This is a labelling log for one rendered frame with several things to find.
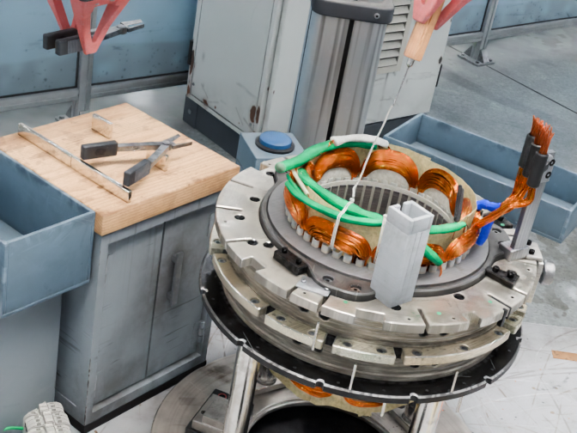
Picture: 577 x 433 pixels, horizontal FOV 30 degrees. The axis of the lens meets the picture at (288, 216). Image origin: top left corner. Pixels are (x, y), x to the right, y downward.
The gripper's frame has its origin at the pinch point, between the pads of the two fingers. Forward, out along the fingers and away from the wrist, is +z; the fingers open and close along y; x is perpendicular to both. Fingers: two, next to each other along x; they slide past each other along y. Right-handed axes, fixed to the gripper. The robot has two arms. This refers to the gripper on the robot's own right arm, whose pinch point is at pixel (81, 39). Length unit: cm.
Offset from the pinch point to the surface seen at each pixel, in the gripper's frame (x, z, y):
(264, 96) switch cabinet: 170, 108, -107
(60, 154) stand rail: -4.8, 10.5, 3.8
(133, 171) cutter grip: -3.4, 7.8, 13.3
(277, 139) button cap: 23.7, 14.5, 10.1
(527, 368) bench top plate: 45, 40, 43
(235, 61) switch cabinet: 173, 104, -123
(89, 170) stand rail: -4.8, 10.0, 8.4
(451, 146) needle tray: 44, 15, 23
